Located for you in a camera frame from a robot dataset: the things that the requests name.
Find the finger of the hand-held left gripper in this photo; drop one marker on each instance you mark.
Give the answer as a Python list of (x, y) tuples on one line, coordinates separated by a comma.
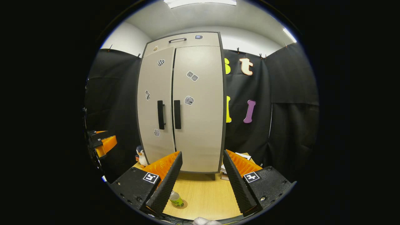
[(100, 135), (107, 145)]

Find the round wooden coaster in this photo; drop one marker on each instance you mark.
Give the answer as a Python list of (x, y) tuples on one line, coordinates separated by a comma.
[(185, 204)]

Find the cabinet door with heart sticker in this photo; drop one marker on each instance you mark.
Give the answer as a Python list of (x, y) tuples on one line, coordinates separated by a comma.
[(151, 118)]

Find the small penguin toy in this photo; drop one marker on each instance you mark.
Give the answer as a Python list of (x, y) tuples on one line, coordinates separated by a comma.
[(142, 159)]

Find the green label plastic bottle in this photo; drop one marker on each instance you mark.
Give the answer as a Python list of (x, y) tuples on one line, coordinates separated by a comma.
[(176, 200)]

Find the small ceiling light panel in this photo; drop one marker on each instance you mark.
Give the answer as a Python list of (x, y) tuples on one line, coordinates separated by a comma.
[(289, 35)]

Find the black backdrop cloth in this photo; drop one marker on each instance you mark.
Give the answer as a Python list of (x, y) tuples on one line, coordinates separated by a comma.
[(281, 125)]

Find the light grey cabinet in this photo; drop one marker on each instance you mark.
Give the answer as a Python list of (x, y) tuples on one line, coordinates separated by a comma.
[(224, 93)]

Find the large ceiling light panel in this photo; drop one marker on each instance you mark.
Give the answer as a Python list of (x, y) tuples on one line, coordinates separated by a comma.
[(200, 3)]

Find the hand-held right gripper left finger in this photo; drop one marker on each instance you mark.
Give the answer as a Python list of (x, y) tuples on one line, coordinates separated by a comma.
[(167, 187)]

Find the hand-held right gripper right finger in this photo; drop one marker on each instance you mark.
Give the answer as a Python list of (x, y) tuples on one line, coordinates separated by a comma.
[(237, 187)]

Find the cabinet door with square stickers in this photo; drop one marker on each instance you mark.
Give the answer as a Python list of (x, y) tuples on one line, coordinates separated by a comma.
[(203, 125)]

